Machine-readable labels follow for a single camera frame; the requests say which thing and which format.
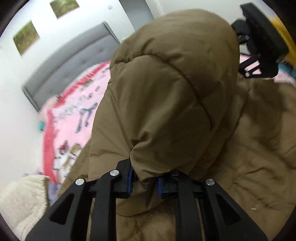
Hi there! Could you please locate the teal small object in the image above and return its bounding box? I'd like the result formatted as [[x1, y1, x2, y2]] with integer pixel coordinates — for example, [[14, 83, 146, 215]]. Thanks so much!
[[39, 121, 45, 132]]

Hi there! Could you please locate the green wall picture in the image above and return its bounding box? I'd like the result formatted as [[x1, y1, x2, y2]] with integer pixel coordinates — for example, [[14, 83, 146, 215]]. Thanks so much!
[[50, 0, 80, 18], [13, 21, 40, 55]]

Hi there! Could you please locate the grey tufted headboard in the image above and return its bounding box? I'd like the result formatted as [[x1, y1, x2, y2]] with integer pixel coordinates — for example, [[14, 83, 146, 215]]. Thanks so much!
[[22, 22, 120, 111]]

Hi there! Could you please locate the brown puffer jacket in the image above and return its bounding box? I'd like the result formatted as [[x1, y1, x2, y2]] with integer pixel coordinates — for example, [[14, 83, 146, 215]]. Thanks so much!
[[60, 9, 295, 240]]

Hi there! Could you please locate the lavender knit sweater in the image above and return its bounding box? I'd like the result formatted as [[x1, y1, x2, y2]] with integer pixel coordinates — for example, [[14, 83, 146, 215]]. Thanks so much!
[[48, 181, 61, 206]]

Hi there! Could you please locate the upper green wall picture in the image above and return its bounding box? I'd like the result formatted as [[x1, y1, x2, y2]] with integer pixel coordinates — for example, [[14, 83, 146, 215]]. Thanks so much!
[[50, 0, 80, 18]]

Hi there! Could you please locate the lower green wall picture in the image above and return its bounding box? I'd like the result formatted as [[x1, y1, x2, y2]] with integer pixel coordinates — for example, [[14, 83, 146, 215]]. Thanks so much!
[[13, 21, 40, 55]]

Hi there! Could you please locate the pink cartoon fleece blanket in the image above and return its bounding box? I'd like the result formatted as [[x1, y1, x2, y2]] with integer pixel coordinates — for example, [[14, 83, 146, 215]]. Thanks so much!
[[40, 61, 110, 185]]

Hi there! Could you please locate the cream fleece garment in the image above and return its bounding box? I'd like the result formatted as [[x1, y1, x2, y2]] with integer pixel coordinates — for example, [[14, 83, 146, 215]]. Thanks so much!
[[1, 175, 50, 240]]

